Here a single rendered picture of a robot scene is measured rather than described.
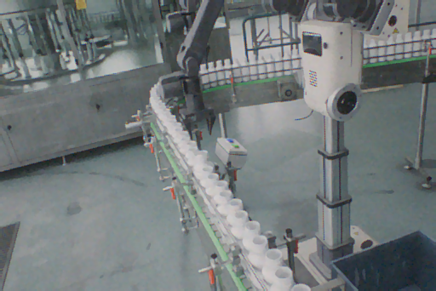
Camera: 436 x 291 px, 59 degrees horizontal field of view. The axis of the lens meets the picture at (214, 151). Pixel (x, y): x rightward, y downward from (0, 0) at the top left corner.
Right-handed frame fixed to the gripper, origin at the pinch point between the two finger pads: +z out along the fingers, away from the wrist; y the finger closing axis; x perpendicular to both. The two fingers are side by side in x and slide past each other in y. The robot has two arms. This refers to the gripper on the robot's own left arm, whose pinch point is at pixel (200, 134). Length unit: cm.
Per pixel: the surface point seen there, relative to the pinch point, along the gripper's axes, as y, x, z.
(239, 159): 16.4, 11.3, 18.7
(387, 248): 41, -41, 32
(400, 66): 172, 101, 29
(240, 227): -1.8, -37.1, 12.1
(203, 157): -0.8, -2.0, 7.4
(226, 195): -0.4, -22.3, 10.9
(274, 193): 86, 137, 126
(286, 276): 0, -58, 12
